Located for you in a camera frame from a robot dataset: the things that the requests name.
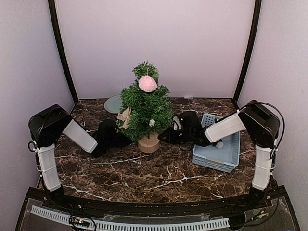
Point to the light blue ceramic plate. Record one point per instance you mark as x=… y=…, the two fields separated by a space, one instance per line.
x=113 y=104

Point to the white slotted cable duct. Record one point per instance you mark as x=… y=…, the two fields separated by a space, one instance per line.
x=131 y=223

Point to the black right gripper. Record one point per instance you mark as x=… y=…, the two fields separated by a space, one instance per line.
x=168 y=133

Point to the small green christmas tree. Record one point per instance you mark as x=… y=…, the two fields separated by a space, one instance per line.
x=145 y=106

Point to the black corner post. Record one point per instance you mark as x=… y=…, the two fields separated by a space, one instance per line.
x=248 y=53
x=61 y=52

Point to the right black corner post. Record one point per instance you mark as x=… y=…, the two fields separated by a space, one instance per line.
x=248 y=53

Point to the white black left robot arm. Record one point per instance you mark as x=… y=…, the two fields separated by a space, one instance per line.
x=47 y=126

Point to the brown gingerbread ornament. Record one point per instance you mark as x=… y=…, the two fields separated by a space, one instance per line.
x=123 y=119

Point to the left black corner post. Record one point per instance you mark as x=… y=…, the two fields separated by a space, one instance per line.
x=61 y=52

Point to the white light battery box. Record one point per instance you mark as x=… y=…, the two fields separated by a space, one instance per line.
x=151 y=123

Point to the black front rail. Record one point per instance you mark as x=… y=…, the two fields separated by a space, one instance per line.
x=99 y=208

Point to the white cotton ball ornament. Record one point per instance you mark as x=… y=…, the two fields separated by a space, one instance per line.
x=219 y=145

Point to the light blue plastic basket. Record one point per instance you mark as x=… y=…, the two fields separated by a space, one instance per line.
x=225 y=159

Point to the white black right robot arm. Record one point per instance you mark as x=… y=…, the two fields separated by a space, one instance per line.
x=217 y=140

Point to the pink pompom ornament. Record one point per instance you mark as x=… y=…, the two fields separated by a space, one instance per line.
x=147 y=84

